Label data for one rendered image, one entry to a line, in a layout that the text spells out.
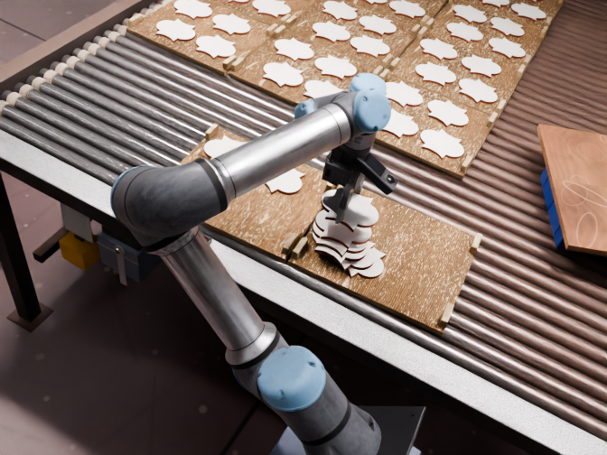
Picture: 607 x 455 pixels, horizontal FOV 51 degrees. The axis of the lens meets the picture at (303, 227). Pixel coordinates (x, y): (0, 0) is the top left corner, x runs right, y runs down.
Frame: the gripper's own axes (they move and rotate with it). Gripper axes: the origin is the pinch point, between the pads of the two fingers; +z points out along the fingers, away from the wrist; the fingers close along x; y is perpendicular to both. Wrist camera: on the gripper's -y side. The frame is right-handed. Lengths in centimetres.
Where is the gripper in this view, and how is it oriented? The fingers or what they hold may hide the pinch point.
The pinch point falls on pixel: (349, 208)
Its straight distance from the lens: 154.0
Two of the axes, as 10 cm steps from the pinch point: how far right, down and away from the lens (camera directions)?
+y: -8.9, -3.9, 2.2
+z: -1.2, 6.8, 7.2
